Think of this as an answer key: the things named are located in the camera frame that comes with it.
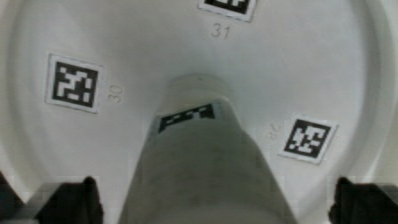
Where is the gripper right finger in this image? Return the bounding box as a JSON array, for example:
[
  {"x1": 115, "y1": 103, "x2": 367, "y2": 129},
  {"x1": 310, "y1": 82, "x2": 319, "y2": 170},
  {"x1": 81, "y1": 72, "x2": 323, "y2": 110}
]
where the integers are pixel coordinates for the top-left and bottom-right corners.
[{"x1": 328, "y1": 177, "x2": 398, "y2": 224}]

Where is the white cylindrical table leg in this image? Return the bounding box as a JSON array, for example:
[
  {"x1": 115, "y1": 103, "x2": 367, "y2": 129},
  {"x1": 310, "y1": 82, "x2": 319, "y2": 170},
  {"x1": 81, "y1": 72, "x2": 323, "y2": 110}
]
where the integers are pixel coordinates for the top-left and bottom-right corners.
[{"x1": 117, "y1": 74, "x2": 298, "y2": 224}]

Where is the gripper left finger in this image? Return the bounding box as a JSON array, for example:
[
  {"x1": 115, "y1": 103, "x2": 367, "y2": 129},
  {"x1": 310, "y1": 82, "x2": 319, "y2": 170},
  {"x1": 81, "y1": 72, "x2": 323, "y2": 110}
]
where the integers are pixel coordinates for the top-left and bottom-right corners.
[{"x1": 0, "y1": 173, "x2": 104, "y2": 224}]

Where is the white round table top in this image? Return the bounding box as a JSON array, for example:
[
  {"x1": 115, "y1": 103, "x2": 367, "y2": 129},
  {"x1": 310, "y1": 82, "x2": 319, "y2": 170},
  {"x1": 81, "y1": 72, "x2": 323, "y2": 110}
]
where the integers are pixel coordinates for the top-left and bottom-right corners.
[{"x1": 0, "y1": 0, "x2": 398, "y2": 224}]

